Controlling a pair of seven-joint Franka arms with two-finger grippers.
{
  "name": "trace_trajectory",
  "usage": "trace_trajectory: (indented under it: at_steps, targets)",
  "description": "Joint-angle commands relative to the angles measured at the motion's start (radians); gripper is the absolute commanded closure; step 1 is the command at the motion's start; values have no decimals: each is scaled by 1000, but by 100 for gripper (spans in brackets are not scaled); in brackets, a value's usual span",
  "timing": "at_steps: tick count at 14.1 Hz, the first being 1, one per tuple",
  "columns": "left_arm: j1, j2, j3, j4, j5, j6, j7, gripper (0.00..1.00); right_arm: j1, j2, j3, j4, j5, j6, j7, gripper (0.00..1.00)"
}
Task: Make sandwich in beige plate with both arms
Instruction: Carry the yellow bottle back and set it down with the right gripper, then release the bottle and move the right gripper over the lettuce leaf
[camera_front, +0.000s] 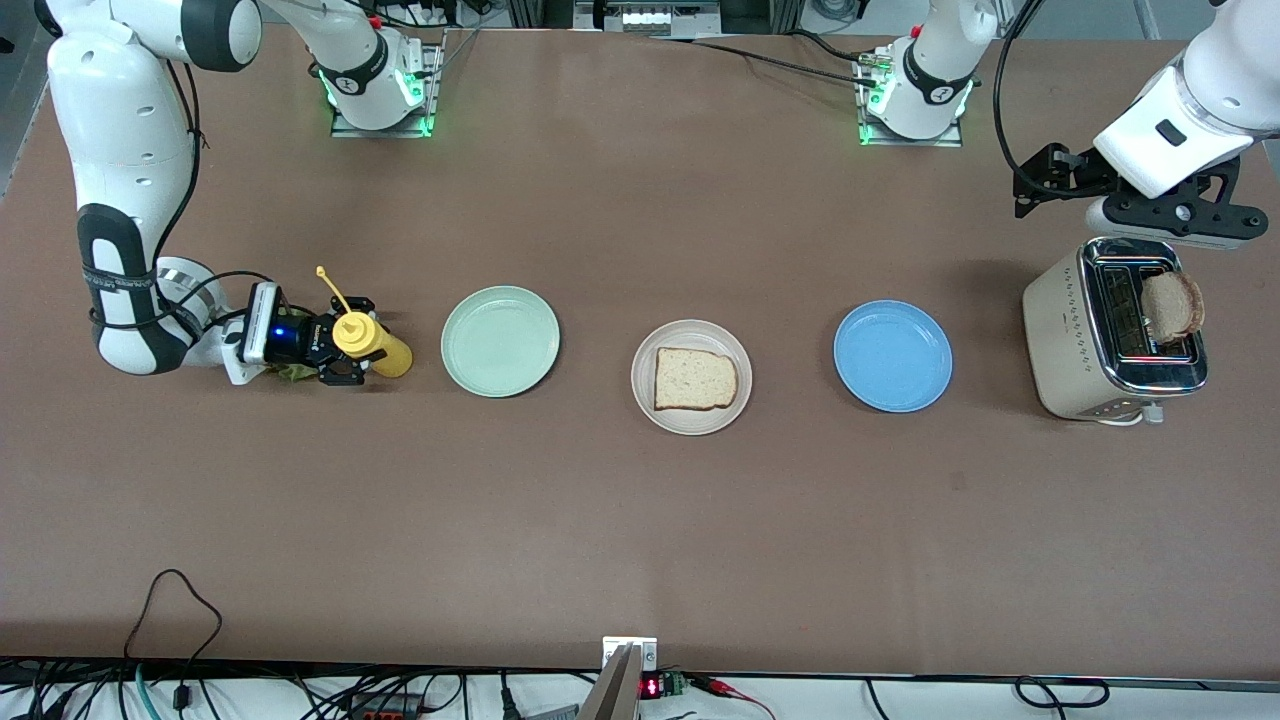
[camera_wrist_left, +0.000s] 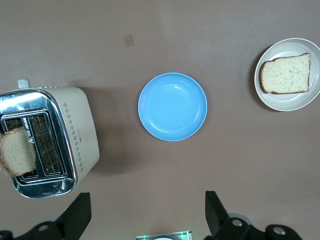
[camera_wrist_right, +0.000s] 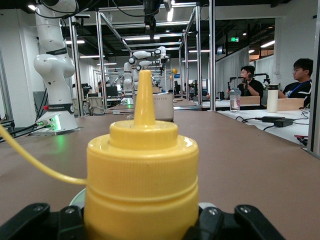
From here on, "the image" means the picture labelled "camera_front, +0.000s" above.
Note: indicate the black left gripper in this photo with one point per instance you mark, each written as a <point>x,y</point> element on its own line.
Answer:
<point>1072,175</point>

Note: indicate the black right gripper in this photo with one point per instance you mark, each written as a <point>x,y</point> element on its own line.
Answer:
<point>312,345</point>

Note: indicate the yellow squeeze bottle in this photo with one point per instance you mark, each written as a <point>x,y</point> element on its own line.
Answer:
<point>385,355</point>

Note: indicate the green lettuce leaf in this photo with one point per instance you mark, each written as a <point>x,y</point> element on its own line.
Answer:
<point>290,373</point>

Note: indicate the round-topped bread slice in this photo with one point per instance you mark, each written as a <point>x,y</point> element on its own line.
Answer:
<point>1175,305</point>

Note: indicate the square white bread slice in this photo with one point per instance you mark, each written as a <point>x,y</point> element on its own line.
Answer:
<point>695,380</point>

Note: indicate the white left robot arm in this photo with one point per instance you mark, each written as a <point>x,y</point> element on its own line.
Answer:
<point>1140,150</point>

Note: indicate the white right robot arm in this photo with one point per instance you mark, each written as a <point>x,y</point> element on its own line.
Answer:
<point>120,120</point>

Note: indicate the pale green plate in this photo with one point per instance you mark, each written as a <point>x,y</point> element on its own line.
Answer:
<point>500,340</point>

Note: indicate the blue plate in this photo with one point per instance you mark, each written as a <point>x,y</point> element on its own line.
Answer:
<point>893,355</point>

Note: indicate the beige plate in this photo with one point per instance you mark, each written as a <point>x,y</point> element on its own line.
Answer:
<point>690,332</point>

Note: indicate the beige chrome toaster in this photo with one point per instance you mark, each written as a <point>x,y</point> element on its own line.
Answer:
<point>1060,340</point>

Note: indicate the grey lit device box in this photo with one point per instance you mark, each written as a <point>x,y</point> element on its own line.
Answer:
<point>645,18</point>

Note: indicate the red LED display board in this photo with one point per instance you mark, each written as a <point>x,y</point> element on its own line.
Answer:
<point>650,688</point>

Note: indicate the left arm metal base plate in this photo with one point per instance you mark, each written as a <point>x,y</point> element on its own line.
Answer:
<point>915,143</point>

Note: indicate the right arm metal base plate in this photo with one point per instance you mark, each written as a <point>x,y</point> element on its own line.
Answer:
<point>433,90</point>

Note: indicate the small silver metal bracket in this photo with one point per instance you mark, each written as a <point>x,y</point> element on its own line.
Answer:
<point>648,655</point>

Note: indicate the grey metal mount beam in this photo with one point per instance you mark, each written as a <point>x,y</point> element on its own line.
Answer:
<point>612,695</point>

